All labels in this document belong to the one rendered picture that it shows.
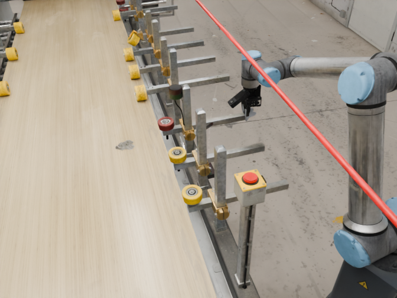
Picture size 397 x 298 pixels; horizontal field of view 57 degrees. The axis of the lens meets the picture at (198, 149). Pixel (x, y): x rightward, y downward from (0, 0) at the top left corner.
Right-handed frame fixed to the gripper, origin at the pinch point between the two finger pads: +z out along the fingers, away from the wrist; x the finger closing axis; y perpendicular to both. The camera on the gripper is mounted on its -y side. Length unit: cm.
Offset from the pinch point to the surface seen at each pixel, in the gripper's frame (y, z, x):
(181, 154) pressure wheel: -40.1, -8.6, -27.5
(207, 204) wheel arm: -36, 0, -52
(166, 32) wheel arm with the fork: -21, -13, 98
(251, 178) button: -31, -41, -81
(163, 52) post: -32, -24, 44
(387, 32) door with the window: 248, 62, 189
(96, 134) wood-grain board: -75, -9, 0
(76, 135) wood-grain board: -84, -9, 3
